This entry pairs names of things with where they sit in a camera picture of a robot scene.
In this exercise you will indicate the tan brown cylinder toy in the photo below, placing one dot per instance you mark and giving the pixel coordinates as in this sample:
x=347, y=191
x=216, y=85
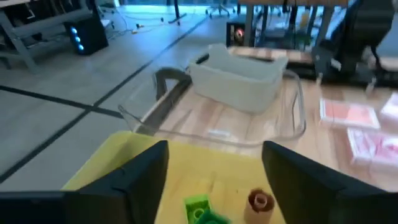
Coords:
x=258, y=214

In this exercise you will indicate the yellow translucent plastic bin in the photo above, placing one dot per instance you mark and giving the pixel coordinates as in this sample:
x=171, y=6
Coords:
x=211, y=174

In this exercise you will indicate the large clear plastic bin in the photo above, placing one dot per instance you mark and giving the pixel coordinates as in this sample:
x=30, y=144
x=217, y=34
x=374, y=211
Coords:
x=199, y=121

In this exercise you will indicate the white frosted plastic bin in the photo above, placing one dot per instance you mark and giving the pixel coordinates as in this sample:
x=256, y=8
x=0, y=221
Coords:
x=236, y=90

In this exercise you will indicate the black computer red light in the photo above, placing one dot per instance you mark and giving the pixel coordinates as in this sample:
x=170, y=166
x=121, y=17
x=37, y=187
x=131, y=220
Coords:
x=237, y=34

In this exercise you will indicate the grey metal bench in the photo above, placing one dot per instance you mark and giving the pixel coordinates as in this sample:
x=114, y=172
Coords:
x=46, y=26

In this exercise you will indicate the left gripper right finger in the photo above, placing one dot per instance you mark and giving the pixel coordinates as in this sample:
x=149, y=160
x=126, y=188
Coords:
x=317, y=199

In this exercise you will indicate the black computer blue lights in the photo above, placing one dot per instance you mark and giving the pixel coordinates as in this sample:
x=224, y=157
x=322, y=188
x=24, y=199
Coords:
x=93, y=37

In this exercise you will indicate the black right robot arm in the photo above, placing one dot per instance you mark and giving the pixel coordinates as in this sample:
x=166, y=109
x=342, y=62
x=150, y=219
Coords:
x=357, y=31

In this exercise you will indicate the lime green toy brick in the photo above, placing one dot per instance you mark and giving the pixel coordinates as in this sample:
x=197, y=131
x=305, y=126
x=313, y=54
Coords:
x=196, y=207

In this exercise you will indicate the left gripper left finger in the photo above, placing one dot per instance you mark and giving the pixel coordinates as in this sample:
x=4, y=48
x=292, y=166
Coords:
x=133, y=193

